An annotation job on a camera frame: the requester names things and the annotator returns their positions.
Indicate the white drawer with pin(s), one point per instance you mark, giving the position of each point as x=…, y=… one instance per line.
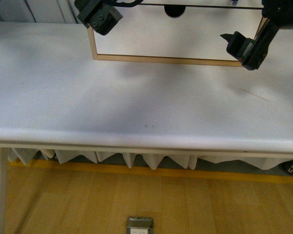
x=175, y=34
x=227, y=3

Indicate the metal floor outlet box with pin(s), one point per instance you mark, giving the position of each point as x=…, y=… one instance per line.
x=139, y=225

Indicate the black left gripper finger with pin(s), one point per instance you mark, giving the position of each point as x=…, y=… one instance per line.
x=98, y=15

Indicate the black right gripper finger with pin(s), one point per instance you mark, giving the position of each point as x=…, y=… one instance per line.
x=251, y=52

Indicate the wooden drawer cabinet frame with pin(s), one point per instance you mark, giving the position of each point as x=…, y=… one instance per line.
x=161, y=59

